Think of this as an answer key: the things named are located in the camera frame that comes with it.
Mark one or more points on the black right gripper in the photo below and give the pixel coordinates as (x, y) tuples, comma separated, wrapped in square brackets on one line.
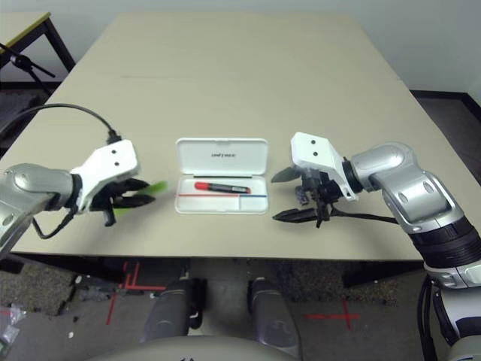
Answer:
[(325, 190)]

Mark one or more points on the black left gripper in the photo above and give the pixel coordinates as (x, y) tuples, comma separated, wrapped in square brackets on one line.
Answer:
[(103, 199)]

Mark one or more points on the black eraser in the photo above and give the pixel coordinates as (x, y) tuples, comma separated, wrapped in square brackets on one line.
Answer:
[(301, 197)]

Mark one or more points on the red and black marker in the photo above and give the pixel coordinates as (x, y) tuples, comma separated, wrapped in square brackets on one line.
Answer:
[(225, 187)]

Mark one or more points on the white plastic pencil case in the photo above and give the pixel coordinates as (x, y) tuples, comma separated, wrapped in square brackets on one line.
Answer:
[(221, 154)]

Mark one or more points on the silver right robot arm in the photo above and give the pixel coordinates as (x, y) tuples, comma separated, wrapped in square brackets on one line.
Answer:
[(413, 180)]

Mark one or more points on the grey right robot leg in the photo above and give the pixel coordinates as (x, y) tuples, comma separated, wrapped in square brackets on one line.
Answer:
[(274, 319)]

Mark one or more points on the grey robot leg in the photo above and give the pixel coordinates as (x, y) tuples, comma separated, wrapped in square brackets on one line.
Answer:
[(274, 319), (169, 316)]

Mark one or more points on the grey left robot leg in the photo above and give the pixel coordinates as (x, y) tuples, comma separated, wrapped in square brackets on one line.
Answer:
[(169, 316)]

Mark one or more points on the dark foam floor mat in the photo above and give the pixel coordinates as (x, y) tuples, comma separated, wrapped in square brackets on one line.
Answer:
[(15, 109)]

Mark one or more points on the grey robot torso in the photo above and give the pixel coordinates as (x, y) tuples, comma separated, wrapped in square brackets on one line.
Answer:
[(195, 351)]

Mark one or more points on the clear plastic bag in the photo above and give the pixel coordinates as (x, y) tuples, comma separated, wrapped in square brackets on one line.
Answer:
[(7, 331)]

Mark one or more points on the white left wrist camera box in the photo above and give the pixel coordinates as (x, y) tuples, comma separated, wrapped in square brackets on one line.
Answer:
[(112, 158)]

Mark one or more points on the beige side table black frame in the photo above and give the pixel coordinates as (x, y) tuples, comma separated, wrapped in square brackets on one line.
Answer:
[(19, 26)]

